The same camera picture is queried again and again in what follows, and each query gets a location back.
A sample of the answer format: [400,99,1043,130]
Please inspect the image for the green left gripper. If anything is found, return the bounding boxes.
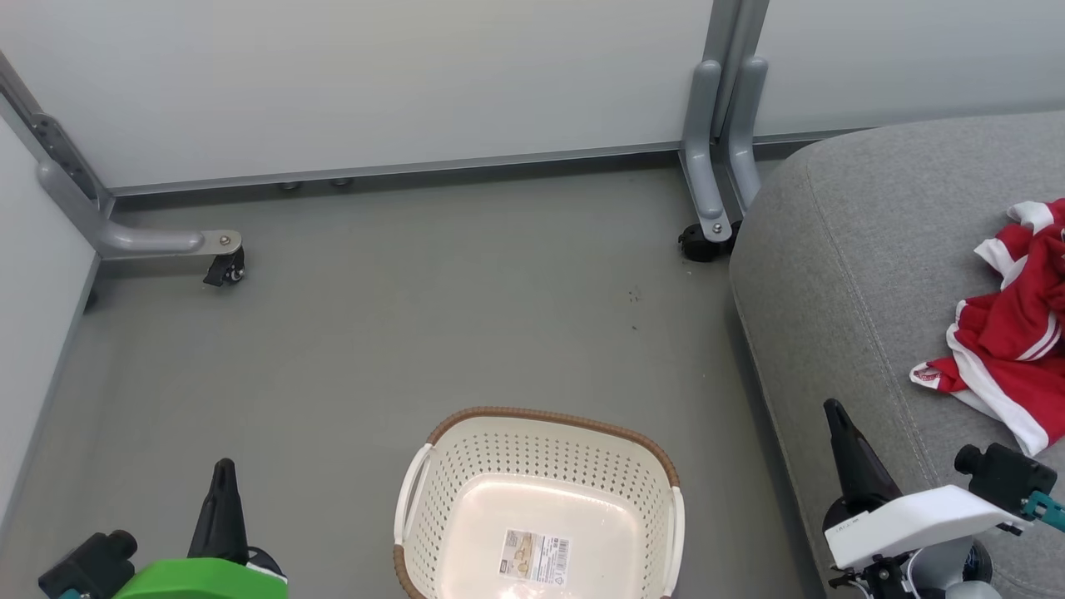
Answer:
[112,458,290,599]

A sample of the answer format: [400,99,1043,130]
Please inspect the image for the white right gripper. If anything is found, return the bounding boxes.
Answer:
[823,399,1030,575]

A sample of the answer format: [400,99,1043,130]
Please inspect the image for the red and white garment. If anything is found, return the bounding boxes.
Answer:
[909,198,1065,458]

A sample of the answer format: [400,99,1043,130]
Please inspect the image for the cream perforated laundry basket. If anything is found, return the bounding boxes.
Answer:
[393,406,686,599]

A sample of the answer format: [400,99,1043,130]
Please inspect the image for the grey fabric sofa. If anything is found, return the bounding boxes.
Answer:
[729,111,1065,599]

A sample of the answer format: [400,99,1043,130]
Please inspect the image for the black caster wheel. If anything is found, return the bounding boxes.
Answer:
[202,247,247,289]
[677,220,742,264]

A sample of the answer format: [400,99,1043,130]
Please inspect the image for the white barcode sticker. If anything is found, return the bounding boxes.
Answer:
[498,529,572,586]

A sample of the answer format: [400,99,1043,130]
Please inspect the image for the grey curved partition leg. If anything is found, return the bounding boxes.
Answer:
[726,56,770,210]
[681,60,734,245]

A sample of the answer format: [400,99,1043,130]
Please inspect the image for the grey partition base rail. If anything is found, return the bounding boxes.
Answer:
[110,140,693,199]

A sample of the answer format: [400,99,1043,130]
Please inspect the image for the grey perforated partition bracket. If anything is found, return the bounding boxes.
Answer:
[0,52,116,219]

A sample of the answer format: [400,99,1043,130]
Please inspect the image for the grey partition post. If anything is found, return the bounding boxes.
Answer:
[710,0,771,139]

